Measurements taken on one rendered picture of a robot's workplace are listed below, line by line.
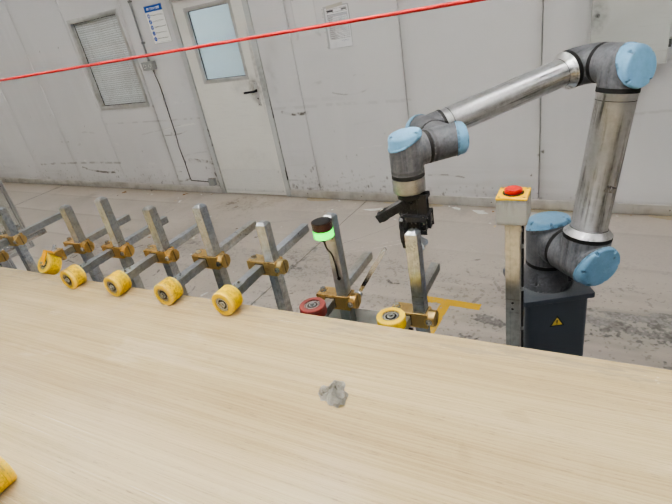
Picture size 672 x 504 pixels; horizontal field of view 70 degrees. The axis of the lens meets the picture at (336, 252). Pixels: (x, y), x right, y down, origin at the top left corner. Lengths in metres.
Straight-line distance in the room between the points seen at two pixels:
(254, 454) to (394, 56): 3.40
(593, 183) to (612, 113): 0.21
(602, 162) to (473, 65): 2.31
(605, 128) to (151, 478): 1.48
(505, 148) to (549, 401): 3.00
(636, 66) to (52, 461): 1.75
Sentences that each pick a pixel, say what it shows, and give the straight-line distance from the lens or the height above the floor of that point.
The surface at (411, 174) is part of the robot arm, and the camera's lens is 1.30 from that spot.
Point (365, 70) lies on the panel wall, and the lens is 4.17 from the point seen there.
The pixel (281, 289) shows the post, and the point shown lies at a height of 0.86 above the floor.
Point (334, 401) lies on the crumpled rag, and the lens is 1.12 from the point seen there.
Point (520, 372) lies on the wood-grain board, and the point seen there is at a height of 0.90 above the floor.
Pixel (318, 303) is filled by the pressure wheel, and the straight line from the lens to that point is 1.44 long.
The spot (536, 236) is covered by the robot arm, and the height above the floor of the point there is 0.82.
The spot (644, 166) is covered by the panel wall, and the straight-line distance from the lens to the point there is 3.89.
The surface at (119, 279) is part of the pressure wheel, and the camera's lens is 1.84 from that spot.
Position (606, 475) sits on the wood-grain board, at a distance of 1.01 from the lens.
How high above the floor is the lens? 1.68
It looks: 27 degrees down
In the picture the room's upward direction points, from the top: 11 degrees counter-clockwise
